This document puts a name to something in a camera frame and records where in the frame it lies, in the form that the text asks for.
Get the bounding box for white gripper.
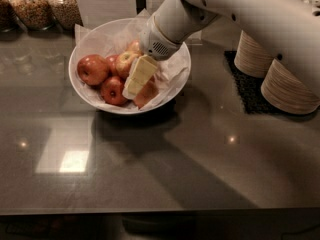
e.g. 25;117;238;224
122;15;181;100

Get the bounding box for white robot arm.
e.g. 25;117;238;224
139;0;320;96

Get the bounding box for top centre red-yellow apple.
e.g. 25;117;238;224
115;51;139;79

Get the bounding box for pale apple front right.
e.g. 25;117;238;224
133;81;159;108

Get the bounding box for pale apple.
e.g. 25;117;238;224
127;40;143;55
133;81;159;108

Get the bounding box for back right pale apple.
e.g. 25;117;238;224
127;40;143;55

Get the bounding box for red apple behind centre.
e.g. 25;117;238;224
106;54;118;76

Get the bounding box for red apple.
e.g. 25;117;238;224
100;76;127;106
77;54;109;86
106;54;118;76

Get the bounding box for red apple front centre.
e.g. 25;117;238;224
100;76;127;106

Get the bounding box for white bowl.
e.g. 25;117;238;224
68;17;192;115

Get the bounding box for red apple far left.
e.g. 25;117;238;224
77;54;109;86

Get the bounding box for white paper liner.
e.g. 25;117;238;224
73;8;190;113

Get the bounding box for left white sign holder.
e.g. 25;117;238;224
77;0;136;29

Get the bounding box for right cereal glass jar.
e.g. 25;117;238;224
48;0;82;30

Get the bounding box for cereal glass jar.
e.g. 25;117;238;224
48;0;82;30
9;0;54;30
0;0;16;32

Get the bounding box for left stack paper bowls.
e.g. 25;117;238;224
234;31;273;78

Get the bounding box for stack paper bowls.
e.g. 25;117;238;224
234;31;273;78
261;59;320;115

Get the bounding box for black mesh mat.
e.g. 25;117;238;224
224;51;281;114

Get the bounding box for middle cereal glass jar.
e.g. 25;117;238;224
9;0;54;30

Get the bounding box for left cereal glass jar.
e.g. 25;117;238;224
0;0;16;32

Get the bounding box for right stack paper bowls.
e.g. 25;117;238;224
261;59;320;115

